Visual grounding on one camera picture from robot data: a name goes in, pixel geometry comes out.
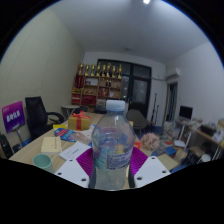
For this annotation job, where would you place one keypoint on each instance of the black computer monitor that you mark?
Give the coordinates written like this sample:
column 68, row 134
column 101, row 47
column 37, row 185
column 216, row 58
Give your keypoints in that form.
column 186, row 112

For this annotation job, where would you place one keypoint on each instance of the pink flowers in white pot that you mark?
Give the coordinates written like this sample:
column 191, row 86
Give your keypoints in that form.
column 150, row 141

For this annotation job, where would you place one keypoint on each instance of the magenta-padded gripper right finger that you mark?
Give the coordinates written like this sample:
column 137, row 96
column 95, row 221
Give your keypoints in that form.
column 151, row 170

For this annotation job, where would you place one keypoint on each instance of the clear plastic water bottle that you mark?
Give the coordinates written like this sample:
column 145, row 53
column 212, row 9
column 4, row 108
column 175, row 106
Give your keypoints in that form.
column 113, row 150

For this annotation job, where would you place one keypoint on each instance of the white printed booklet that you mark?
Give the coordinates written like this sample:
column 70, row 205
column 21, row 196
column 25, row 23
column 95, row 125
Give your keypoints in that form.
column 73, row 150

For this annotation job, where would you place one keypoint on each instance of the black office chair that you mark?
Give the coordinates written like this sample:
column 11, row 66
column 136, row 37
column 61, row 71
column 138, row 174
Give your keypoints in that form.
column 36, row 115

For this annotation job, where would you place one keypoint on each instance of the wooden shelf unit with trophies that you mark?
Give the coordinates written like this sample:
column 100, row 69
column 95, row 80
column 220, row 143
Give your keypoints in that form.
column 95, row 88

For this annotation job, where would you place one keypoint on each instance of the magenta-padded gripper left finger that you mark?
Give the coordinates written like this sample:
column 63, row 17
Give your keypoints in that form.
column 71, row 171

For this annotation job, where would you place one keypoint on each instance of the yellow gift box red ribbon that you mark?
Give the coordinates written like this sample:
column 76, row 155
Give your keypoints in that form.
column 79, row 122

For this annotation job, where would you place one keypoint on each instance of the grey padded chair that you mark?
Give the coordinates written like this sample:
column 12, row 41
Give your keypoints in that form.
column 136, row 118

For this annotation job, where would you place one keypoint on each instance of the small round white table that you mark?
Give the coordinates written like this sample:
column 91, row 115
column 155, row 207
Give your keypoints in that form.
column 70, row 107

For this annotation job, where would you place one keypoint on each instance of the purple sign board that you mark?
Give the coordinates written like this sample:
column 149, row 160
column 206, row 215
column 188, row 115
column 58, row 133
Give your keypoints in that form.
column 13, row 116

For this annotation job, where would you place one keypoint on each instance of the cluttered wooden side desk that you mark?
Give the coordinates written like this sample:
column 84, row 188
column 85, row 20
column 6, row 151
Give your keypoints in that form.
column 206, row 136

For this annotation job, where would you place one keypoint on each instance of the blue rounded pamphlet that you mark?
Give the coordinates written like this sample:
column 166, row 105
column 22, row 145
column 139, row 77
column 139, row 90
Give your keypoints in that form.
column 65, row 134

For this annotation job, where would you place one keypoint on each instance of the low square wooden table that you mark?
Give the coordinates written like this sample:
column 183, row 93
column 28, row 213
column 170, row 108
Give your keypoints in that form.
column 167, row 161

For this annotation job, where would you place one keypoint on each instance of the pale green cup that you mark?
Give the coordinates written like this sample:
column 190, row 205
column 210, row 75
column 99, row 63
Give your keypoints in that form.
column 43, row 161

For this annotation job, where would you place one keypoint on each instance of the white wall air conditioner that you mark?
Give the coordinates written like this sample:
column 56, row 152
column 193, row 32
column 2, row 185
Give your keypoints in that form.
column 173, row 74

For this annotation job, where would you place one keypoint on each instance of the dark framed glass door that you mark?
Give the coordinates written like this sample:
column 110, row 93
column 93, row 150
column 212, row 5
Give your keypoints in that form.
column 140, row 88

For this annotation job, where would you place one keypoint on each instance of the pale yellow booklet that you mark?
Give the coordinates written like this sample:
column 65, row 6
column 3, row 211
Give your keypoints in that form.
column 51, row 145

